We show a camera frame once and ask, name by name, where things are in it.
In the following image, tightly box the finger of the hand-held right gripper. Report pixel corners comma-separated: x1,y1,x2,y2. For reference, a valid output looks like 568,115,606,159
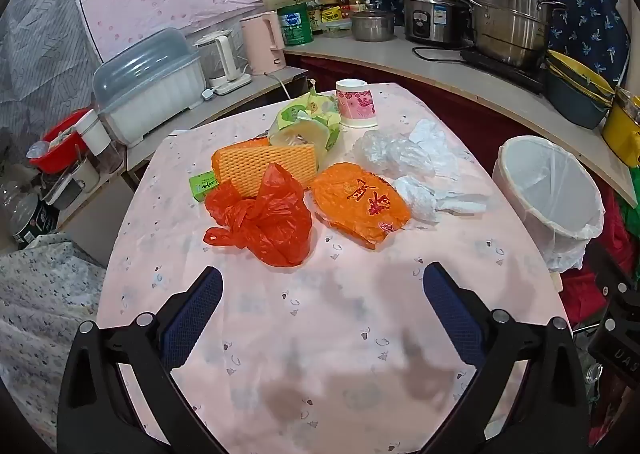
585,240,640,305

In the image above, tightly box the black induction cooker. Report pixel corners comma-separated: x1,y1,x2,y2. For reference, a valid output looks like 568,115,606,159
460,48,548,94

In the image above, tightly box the pink printed tablecloth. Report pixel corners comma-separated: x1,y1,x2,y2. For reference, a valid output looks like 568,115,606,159
95,83,573,454

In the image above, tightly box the white lidded jar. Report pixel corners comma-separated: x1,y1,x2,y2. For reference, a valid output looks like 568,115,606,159
75,109,112,155

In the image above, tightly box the clear food container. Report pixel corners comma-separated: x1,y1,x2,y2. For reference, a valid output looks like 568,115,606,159
322,19,353,38

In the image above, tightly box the clear plastic bag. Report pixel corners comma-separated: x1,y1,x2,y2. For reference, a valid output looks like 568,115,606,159
352,127,436,178

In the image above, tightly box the small steel pot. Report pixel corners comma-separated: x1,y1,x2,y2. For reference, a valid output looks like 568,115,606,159
350,0,396,42

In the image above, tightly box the pink electric kettle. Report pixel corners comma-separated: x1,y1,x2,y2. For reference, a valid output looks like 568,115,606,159
240,10,287,76

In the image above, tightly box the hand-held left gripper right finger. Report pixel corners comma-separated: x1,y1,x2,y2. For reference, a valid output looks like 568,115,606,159
422,261,591,454

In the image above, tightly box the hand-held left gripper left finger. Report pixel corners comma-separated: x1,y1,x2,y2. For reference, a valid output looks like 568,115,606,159
56,265,224,454

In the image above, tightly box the green plastic bag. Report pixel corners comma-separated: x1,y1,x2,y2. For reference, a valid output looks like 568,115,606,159
617,191,640,240

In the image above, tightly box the yellow electric pot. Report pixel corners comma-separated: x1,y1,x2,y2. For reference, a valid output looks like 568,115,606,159
602,87,640,162

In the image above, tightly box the dark red cloth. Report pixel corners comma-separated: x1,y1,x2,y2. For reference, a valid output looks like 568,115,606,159
285,53,506,170

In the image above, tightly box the black power cable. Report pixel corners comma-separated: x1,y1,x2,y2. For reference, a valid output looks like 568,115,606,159
412,47,473,66

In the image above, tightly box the yellow green wipes packet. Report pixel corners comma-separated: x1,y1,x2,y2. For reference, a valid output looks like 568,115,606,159
270,88,343,152

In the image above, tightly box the white glass kettle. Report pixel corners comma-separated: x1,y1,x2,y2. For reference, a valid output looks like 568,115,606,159
194,29,252,96

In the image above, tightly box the dark blue plastic basin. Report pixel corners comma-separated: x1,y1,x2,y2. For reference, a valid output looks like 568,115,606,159
544,65,612,130

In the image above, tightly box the green tin can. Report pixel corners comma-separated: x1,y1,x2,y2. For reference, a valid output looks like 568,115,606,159
276,3,314,47

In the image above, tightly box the small green box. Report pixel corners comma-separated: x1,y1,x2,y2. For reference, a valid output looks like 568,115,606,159
188,170,223,202

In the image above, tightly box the red plastic bag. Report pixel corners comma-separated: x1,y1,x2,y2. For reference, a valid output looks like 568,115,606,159
202,163,314,267

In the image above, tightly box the black tin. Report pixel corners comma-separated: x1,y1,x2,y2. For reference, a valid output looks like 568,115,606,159
10,194,61,250

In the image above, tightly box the yellow plastic basin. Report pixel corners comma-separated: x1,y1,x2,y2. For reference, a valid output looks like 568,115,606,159
545,49,616,102

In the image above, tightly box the white floral cloth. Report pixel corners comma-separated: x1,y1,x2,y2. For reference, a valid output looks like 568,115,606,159
0,233,107,440

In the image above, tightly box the dish box with clear lid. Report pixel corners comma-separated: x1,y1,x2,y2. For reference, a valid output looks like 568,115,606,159
92,32,208,147

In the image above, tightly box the grey patterned sheet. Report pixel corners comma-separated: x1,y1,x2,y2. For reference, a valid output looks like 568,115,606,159
0,0,103,155

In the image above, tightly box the grey counter board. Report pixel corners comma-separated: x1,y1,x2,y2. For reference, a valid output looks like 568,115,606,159
282,24,640,209

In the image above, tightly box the orange printed plastic bag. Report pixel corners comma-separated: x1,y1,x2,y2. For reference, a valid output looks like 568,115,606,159
310,163,412,250

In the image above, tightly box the large steel steamer pot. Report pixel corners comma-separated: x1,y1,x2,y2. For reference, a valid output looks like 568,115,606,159
457,0,568,70

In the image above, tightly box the red plastic container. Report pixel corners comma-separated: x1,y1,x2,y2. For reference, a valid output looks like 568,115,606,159
27,108,93,174

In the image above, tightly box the pink printed paper cup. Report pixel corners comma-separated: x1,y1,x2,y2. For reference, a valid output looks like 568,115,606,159
335,78,379,129

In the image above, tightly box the steel rice cooker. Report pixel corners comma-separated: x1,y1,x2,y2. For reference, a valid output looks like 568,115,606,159
402,0,468,46

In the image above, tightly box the orange foam net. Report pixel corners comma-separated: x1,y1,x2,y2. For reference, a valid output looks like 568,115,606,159
211,137,319,198

